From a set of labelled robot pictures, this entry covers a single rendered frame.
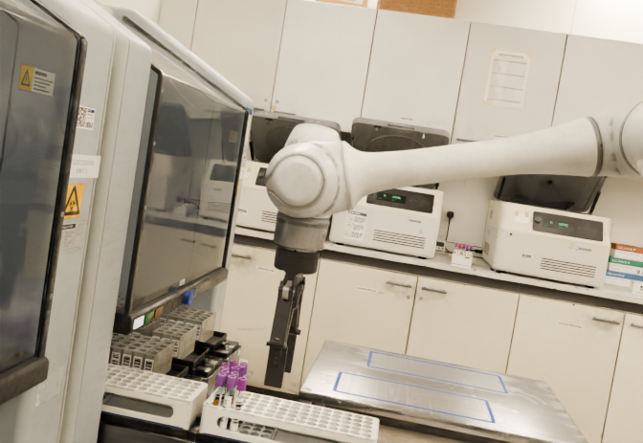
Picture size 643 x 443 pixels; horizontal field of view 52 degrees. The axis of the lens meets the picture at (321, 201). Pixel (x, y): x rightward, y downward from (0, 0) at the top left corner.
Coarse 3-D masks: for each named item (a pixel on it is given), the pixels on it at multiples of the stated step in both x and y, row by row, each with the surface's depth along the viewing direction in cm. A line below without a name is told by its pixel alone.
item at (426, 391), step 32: (320, 352) 169; (352, 352) 174; (384, 352) 179; (320, 384) 145; (352, 384) 148; (384, 384) 152; (416, 384) 156; (448, 384) 160; (480, 384) 164; (512, 384) 168; (544, 384) 173; (416, 416) 136; (448, 416) 137; (480, 416) 140; (512, 416) 143; (544, 416) 147
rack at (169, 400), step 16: (112, 368) 121; (128, 368) 123; (112, 384) 114; (128, 384) 115; (144, 384) 116; (160, 384) 118; (176, 384) 120; (192, 384) 120; (112, 400) 121; (128, 400) 122; (144, 400) 123; (160, 400) 112; (176, 400) 112; (192, 400) 112; (144, 416) 113; (160, 416) 112; (176, 416) 112; (192, 416) 114
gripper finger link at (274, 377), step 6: (270, 348) 110; (270, 354) 110; (282, 354) 109; (270, 360) 110; (282, 360) 109; (270, 366) 110; (282, 366) 109; (270, 372) 110; (276, 372) 110; (282, 372) 109; (270, 378) 110; (276, 378) 110; (282, 378) 109; (264, 384) 110; (270, 384) 110; (276, 384) 110
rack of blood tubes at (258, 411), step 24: (216, 408) 111; (264, 408) 114; (288, 408) 116; (312, 408) 117; (216, 432) 111; (240, 432) 111; (264, 432) 116; (288, 432) 119; (312, 432) 109; (336, 432) 108; (360, 432) 110
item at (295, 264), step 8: (280, 248) 112; (280, 256) 111; (288, 256) 110; (296, 256) 110; (304, 256) 110; (312, 256) 111; (280, 264) 111; (288, 264) 110; (296, 264) 110; (304, 264) 110; (312, 264) 111; (288, 272) 110; (296, 272) 110; (304, 272) 110; (312, 272) 111; (296, 280) 110; (296, 288) 111
